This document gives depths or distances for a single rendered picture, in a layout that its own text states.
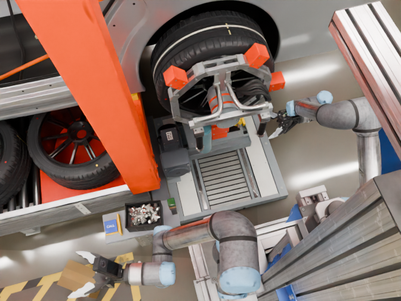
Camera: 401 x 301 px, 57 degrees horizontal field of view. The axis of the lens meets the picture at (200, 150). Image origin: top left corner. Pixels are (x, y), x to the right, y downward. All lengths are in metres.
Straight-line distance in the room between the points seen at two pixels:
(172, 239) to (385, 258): 0.85
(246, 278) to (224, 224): 0.17
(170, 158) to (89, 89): 1.19
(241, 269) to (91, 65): 0.73
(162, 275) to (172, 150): 1.20
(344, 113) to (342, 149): 1.47
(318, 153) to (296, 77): 0.70
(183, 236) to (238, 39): 0.99
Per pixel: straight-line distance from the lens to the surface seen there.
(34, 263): 2.82
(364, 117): 1.55
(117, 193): 2.33
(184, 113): 2.12
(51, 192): 2.61
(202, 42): 1.82
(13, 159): 2.53
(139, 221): 2.09
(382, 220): 0.61
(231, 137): 2.60
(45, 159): 2.43
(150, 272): 1.31
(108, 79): 1.21
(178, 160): 2.33
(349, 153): 2.98
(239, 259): 1.09
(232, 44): 1.82
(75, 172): 2.33
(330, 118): 1.54
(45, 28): 1.05
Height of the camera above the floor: 2.54
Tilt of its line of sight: 65 degrees down
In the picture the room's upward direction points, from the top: 3 degrees counter-clockwise
